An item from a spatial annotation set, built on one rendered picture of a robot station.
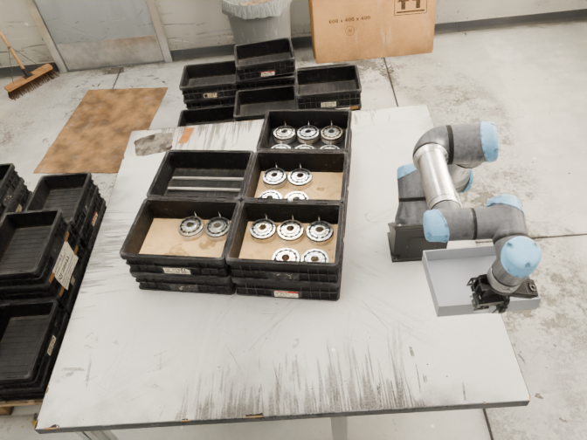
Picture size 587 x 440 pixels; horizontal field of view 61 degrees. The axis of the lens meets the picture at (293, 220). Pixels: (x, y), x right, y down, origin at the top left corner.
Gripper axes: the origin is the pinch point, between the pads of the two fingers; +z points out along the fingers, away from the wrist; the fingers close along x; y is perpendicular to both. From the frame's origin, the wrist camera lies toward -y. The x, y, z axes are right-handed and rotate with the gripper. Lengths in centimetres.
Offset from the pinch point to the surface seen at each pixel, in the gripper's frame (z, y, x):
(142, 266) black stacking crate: 34, 108, -40
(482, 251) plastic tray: 6.0, -5.2, -18.3
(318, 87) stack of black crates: 108, 26, -188
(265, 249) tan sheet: 37, 62, -43
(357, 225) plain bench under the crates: 54, 24, -57
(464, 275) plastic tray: 6.4, 2.0, -11.7
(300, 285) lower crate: 35, 50, -26
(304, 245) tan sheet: 37, 47, -42
